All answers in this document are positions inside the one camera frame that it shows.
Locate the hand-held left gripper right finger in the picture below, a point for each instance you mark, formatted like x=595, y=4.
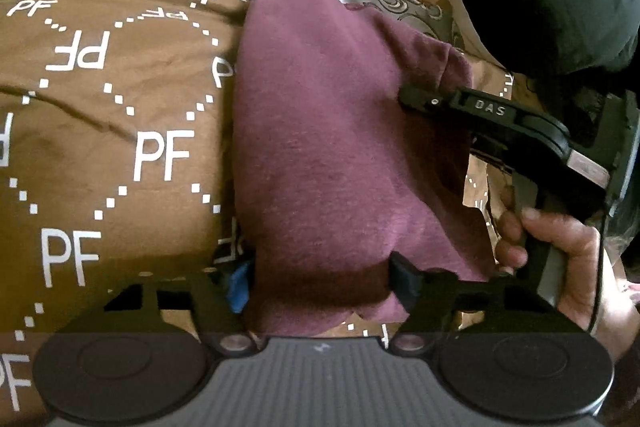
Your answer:
x=406, y=283

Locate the brown printed blanket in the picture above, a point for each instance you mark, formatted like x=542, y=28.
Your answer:
x=115, y=122

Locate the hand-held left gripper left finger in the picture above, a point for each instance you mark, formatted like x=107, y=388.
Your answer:
x=238, y=287

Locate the person's right hand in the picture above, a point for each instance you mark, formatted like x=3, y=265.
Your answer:
x=575, y=257

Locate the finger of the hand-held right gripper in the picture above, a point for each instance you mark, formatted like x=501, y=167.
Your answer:
x=480, y=109

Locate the maroon small garment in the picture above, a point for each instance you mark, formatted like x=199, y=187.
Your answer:
x=330, y=147

